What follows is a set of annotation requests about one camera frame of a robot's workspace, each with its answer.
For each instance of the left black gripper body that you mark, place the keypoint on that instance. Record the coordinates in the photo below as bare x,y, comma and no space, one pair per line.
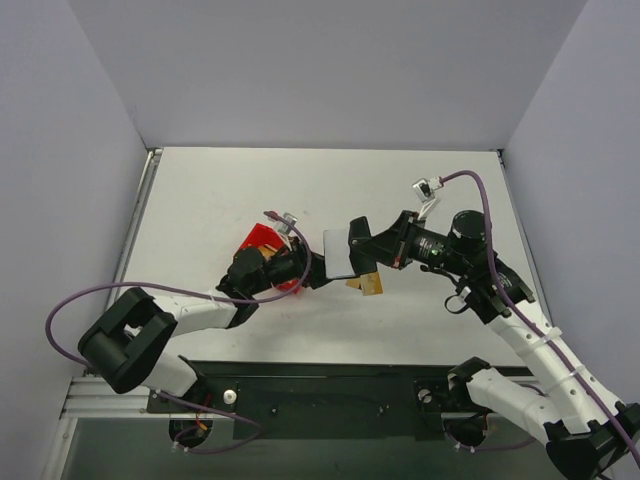
307,265

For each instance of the gold card stripe up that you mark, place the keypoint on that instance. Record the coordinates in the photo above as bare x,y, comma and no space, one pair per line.
355,283

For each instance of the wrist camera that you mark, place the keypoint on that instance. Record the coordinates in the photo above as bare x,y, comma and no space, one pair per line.
425,190
282,225

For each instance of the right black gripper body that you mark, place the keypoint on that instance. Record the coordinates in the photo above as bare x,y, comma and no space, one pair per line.
403,240

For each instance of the red plastic bin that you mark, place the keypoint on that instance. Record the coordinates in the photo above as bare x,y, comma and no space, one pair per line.
260,240

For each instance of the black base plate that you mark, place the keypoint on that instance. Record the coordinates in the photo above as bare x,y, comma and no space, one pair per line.
287,401

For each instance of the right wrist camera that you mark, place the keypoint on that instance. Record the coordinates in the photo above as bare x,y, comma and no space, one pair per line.
425,190

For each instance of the gold card front up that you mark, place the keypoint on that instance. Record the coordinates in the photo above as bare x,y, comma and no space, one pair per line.
371,284

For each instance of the black card holder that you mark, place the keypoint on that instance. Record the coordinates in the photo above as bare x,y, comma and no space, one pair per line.
342,258

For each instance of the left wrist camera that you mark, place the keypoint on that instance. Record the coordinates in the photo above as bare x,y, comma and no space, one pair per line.
282,225

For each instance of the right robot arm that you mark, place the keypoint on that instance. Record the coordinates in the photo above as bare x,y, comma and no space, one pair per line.
584,427

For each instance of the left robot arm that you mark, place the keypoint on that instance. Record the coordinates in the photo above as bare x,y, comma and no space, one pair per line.
127,344

